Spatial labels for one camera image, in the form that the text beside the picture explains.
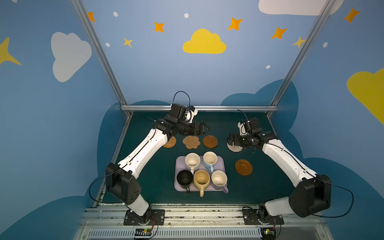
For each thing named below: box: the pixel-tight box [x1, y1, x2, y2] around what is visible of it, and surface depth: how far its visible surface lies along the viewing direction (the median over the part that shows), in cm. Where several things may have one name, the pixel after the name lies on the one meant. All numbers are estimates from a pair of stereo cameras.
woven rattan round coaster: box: [163, 136, 177, 149], surface depth 104 cm
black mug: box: [176, 169, 193, 195], surface depth 82 cm
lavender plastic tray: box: [174, 156, 226, 192], surface depth 84 cm
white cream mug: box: [185, 152, 201, 175], surface depth 90 cm
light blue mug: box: [203, 151, 218, 173], surface depth 88 cm
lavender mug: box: [211, 170, 229, 194], surface depth 84 cm
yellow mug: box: [193, 170, 211, 197], surface depth 81 cm
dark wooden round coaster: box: [202, 135, 218, 149], surface depth 106 cm
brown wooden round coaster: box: [235, 159, 253, 176], surface depth 95 cm
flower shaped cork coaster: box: [182, 135, 201, 150], surface depth 106 cm
